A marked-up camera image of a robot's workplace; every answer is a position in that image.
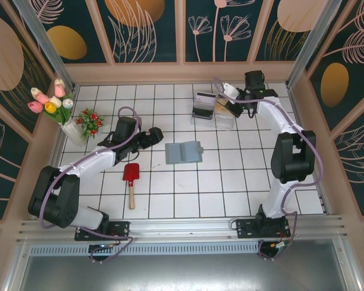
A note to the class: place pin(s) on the black card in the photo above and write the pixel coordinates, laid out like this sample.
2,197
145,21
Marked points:
202,112

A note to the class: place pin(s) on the green folding card holder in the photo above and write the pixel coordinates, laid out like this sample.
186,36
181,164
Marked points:
182,153

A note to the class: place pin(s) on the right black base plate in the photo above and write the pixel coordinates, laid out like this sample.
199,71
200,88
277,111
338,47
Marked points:
245,228

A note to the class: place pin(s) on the small green circuit board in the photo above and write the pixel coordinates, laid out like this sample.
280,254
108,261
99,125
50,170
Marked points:
281,245

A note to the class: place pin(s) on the gold card in box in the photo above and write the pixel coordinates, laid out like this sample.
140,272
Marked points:
222,109

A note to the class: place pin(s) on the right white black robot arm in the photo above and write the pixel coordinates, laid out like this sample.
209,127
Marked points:
276,115

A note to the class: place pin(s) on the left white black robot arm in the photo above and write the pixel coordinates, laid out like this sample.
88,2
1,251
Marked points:
88,163

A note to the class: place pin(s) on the white card magnetic stripe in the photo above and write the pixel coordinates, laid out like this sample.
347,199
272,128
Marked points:
204,99

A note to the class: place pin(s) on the aluminium frame post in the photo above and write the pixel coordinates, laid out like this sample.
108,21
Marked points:
312,45
47,45

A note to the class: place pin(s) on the clear stepped acrylic card stand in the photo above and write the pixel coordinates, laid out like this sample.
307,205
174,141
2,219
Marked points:
201,121

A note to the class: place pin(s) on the white ribbed vase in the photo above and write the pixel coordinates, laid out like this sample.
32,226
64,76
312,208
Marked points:
72,133

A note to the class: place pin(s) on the aluminium mounting rail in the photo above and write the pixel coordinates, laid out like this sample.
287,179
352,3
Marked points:
182,230

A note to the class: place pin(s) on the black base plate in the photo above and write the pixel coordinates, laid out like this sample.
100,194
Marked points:
245,228
119,228

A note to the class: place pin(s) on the grey metal sheet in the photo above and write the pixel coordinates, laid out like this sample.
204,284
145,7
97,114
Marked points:
182,272

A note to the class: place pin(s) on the pastel artificial tulip bouquet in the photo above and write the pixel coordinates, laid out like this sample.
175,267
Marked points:
53,104

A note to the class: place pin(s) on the small red flower plant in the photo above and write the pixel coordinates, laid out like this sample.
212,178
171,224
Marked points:
91,122

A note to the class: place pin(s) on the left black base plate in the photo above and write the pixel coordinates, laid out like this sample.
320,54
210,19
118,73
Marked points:
119,228

